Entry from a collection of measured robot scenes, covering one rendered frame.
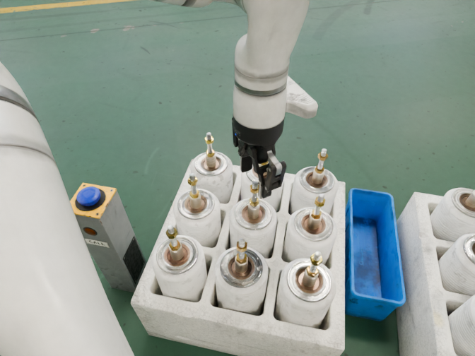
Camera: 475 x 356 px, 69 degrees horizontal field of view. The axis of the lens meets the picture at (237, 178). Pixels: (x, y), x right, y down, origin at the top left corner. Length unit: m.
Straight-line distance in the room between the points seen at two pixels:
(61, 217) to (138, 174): 0.95
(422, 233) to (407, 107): 0.76
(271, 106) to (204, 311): 0.39
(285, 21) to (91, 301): 0.32
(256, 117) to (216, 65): 1.17
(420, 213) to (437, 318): 0.24
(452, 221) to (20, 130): 0.77
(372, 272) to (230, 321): 0.44
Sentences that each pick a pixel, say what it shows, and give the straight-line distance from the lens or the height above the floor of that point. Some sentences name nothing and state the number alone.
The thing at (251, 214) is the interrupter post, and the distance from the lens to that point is 0.67.
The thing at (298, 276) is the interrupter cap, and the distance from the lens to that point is 0.62.
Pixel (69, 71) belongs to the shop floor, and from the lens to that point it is 1.74.
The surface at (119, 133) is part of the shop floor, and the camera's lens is 1.31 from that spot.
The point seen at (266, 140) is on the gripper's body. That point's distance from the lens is 0.49.
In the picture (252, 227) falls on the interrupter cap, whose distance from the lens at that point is 0.67.
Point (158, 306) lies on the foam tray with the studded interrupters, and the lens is 0.69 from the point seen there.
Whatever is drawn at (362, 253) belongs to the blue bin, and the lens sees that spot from 0.98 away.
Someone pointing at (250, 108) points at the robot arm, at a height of 0.53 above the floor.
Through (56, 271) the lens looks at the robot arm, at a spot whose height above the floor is 0.67.
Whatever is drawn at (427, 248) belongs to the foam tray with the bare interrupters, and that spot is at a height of 0.18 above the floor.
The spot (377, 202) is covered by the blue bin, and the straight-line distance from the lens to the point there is 0.99.
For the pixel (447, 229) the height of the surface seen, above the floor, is 0.20.
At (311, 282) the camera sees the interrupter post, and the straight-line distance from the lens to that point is 0.61.
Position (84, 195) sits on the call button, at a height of 0.33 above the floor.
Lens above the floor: 0.80
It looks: 48 degrees down
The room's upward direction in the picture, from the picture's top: straight up
